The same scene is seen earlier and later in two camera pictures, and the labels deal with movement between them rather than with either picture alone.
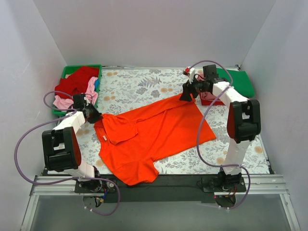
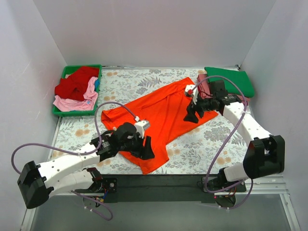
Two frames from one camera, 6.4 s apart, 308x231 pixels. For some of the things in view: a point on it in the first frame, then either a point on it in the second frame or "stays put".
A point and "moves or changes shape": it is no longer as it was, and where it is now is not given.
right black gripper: x=188 y=87 → x=197 y=109
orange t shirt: x=130 y=142 moves or changes shape
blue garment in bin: x=96 y=83 stays put
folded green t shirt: x=241 y=82 stays put
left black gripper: x=92 y=114 → x=140 y=147
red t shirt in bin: x=79 y=79 stays put
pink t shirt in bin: x=63 y=102 stays put
